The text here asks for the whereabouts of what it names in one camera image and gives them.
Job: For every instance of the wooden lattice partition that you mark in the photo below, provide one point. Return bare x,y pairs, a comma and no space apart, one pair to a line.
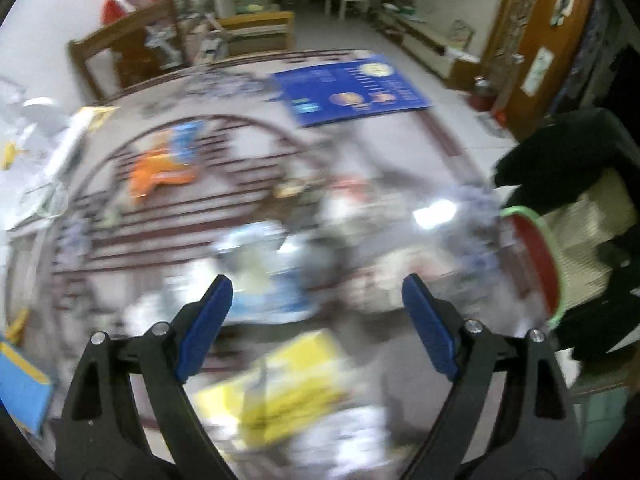
520,15

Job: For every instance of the white side table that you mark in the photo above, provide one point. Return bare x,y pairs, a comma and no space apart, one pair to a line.
345,1

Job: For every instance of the dark wooden chair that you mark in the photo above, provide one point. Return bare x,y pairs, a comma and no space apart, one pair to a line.
125,45

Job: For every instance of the newspaper ball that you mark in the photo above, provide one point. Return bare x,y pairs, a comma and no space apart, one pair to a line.
350,199
385,280

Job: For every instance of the yellow cardboard box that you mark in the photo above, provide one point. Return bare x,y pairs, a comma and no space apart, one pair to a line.
280,395

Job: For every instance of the blue printed booklet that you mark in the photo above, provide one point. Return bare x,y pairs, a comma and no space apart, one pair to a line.
345,92

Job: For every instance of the black jacket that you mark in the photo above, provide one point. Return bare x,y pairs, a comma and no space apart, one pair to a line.
560,145

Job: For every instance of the red bin with green rim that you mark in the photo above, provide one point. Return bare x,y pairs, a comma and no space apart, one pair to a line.
537,260

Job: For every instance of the wooden television cabinet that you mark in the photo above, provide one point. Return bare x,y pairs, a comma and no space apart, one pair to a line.
420,37

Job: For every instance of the small framed picture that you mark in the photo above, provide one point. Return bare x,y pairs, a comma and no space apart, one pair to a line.
462,33

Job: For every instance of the black gold snack packet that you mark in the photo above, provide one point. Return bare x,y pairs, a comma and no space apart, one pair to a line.
295,188

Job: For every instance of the wooden sofa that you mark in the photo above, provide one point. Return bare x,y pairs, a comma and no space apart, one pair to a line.
255,27

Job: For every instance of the beige cushioned chair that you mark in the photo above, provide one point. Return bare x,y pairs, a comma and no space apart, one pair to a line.
590,230

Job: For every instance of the red basket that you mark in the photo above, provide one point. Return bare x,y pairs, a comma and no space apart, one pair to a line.
125,2

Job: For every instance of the green pillow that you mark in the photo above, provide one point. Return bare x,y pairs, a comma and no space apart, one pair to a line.
250,8

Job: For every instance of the orange snack wrapper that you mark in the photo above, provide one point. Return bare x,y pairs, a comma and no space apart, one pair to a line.
160,162

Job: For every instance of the white folding rack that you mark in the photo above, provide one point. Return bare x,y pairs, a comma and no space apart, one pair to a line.
200,30

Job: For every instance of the blue white carton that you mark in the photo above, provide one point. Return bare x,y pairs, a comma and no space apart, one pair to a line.
270,270

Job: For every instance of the red bucket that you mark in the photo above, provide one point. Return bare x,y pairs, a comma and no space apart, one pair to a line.
482,96

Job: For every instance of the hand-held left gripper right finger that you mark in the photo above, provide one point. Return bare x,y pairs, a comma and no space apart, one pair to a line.
430,327

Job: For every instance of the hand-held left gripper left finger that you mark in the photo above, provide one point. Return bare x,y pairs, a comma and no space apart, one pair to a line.
205,330

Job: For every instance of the small yellow toy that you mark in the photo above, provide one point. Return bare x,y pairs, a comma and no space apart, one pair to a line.
7,154

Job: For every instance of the colourful cardboard box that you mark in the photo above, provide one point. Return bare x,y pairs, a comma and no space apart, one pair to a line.
20,382

